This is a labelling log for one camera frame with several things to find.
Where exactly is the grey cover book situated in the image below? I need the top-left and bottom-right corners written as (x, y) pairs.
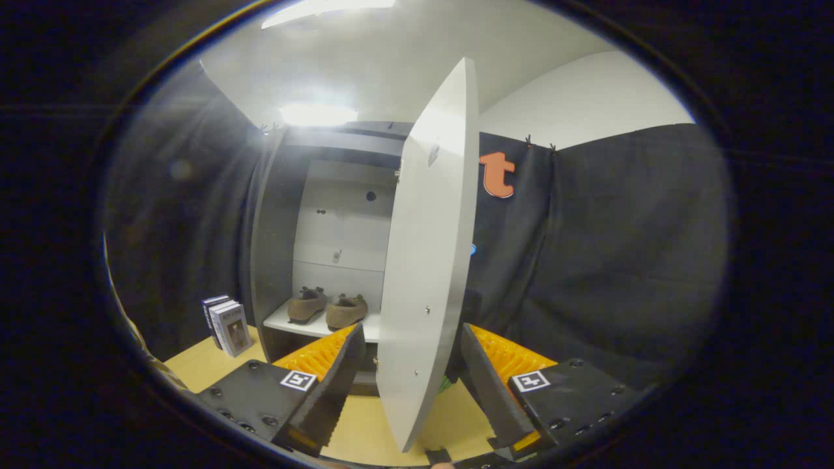
top-left (214, 302), bottom-right (253, 358)

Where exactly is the long ceiling light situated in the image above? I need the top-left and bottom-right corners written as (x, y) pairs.
top-left (261, 0), bottom-right (396, 30)
top-left (279, 103), bottom-right (360, 128)

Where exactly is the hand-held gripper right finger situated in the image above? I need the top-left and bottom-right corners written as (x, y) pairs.
top-left (459, 322), bottom-right (642, 462)

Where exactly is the white shoe cabinet door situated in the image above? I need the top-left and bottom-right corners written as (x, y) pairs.
top-left (377, 57), bottom-right (481, 453)

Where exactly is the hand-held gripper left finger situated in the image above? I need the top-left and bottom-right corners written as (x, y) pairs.
top-left (195, 322), bottom-right (367, 458)

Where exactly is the grey shoe cabinet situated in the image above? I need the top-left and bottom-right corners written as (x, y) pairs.
top-left (250, 121), bottom-right (418, 398)

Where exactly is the brown fuzzy shoe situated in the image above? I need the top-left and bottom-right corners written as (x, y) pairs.
top-left (287, 287), bottom-right (328, 324)
top-left (326, 293), bottom-right (369, 331)

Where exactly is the blue spine book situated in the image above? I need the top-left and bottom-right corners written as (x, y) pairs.
top-left (201, 294), bottom-right (230, 349)

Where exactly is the black backdrop cloth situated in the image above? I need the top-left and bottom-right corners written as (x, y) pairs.
top-left (101, 59), bottom-right (734, 391)

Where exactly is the white cabinet shelf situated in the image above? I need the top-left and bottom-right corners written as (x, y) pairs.
top-left (264, 301), bottom-right (382, 344)

